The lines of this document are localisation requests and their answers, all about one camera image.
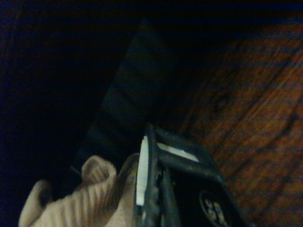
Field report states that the tan shoe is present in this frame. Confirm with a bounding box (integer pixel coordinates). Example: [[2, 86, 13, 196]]
[[18, 17, 177, 227]]

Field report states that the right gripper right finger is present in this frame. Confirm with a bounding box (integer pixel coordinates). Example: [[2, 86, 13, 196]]
[[152, 124, 225, 187]]

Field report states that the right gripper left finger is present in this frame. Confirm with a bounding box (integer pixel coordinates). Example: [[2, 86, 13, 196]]
[[134, 122, 172, 227]]

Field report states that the brown shoe rack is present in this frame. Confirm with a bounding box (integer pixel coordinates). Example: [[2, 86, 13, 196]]
[[0, 0, 303, 227]]

